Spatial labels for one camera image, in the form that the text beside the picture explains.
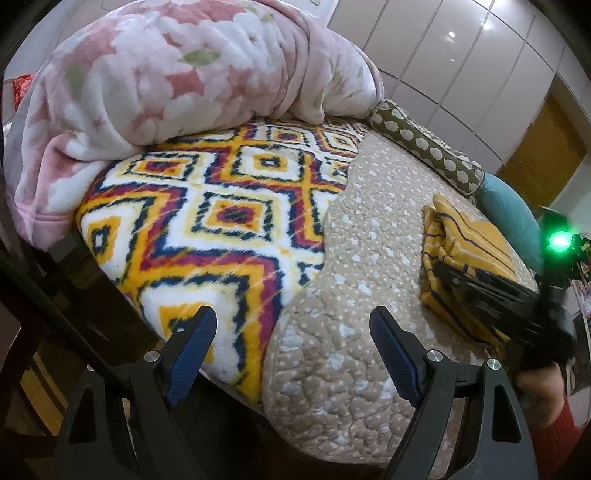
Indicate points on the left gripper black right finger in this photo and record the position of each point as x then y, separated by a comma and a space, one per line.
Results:
493, 440

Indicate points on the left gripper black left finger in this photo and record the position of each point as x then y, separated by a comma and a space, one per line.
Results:
124, 425

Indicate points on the yellow striped knit sweater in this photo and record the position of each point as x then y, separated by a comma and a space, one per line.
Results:
453, 238

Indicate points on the person's right hand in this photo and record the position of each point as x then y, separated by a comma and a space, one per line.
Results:
543, 395

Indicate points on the teal cushion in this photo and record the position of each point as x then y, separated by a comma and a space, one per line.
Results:
507, 210

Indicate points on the beige dotted quilted bedspread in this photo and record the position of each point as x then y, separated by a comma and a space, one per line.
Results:
326, 390

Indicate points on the yellow wooden door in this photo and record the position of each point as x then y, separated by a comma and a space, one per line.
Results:
546, 159

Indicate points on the colourful diamond pattern blanket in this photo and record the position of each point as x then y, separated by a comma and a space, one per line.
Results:
232, 220

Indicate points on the olive patterned bolster pillow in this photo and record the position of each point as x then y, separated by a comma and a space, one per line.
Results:
459, 170

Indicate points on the white wardrobe doors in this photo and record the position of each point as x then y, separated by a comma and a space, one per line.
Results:
475, 73

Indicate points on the pink floral fleece blanket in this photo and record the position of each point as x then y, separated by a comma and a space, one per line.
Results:
154, 70

